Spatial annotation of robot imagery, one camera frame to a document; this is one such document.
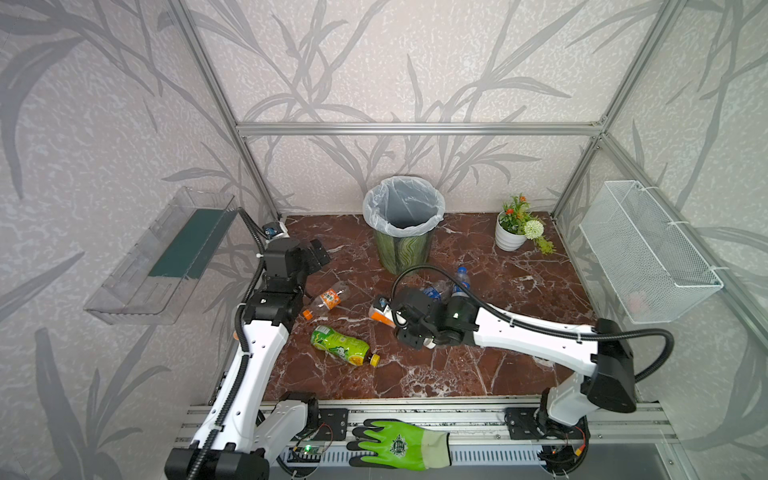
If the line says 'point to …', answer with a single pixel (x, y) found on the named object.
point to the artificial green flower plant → (519, 217)
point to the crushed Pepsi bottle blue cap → (432, 292)
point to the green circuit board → (304, 454)
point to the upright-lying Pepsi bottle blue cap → (462, 278)
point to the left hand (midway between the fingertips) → (308, 237)
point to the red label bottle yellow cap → (381, 318)
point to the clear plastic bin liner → (403, 206)
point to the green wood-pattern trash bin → (400, 253)
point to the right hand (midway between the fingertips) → (400, 312)
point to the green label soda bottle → (356, 352)
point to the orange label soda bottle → (331, 298)
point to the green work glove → (400, 445)
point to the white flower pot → (506, 239)
